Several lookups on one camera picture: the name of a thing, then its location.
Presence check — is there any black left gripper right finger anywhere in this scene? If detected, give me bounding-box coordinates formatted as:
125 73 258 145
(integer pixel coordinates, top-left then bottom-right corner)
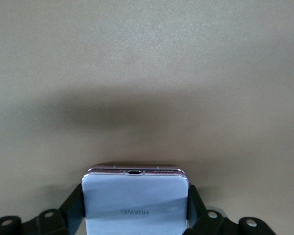
185 185 277 235

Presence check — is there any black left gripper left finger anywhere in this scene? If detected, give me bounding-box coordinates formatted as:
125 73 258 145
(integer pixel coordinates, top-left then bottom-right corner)
0 183 87 235

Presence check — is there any white lavender flip phone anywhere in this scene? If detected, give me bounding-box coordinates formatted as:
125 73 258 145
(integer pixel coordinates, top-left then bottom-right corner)
81 162 190 235

